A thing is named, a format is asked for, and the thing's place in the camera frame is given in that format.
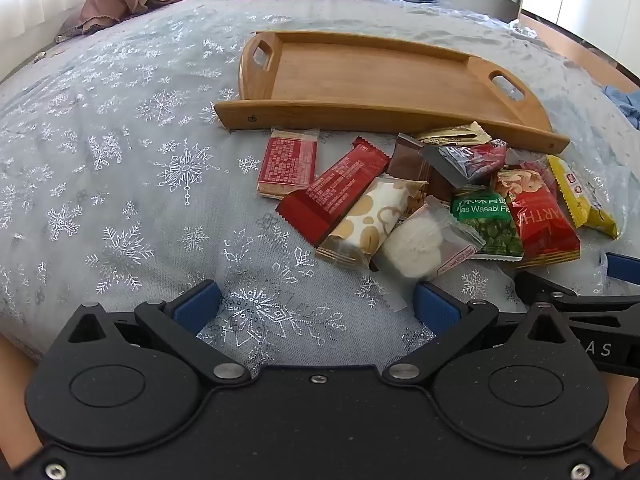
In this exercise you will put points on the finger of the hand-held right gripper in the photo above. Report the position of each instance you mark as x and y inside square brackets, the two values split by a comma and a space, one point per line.
[542, 287]
[625, 270]

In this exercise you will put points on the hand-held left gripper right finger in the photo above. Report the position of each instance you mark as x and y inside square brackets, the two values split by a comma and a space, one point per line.
[435, 306]

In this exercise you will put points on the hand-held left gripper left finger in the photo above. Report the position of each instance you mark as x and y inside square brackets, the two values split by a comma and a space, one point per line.
[197, 306]

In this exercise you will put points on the clear packet white pastry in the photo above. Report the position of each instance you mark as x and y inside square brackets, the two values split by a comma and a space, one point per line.
[420, 247]

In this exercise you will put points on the red nut packet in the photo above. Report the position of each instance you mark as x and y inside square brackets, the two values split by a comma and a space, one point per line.
[540, 220]

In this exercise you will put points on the green pea packet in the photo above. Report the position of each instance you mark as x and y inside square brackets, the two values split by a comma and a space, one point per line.
[487, 225]

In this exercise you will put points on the yellow snack packet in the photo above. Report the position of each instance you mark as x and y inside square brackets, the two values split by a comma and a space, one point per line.
[580, 195]

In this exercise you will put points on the white gold spotted packet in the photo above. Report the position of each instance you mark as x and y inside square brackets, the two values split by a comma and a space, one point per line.
[365, 220]

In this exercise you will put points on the grey and dark red packet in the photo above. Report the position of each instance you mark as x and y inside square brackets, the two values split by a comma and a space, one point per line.
[460, 162]

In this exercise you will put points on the brown snack packet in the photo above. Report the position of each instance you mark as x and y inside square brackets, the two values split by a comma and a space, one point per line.
[407, 160]

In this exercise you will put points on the long dark red bar packet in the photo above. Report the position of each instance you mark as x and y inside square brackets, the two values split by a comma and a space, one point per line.
[330, 192]

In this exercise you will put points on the red square cracker packet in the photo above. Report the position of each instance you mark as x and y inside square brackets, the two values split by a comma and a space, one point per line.
[287, 165]

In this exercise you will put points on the gold foil snack packet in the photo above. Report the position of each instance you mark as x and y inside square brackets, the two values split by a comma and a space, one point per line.
[452, 135]

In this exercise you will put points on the person's right hand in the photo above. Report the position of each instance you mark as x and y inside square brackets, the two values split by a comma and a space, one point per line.
[634, 425]

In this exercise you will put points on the snowflake print bed sheet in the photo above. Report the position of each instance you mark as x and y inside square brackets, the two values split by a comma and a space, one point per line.
[125, 160]

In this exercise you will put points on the light blue cloth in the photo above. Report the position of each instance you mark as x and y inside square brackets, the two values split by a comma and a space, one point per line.
[627, 105]

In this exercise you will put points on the white wardrobe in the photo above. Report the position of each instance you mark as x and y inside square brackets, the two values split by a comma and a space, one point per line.
[590, 0]

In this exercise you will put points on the mauve crumpled cloth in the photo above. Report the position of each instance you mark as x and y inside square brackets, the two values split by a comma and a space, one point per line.
[115, 2]

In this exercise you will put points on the wooden bed frame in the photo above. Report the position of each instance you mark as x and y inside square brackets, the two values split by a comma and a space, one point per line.
[575, 42]

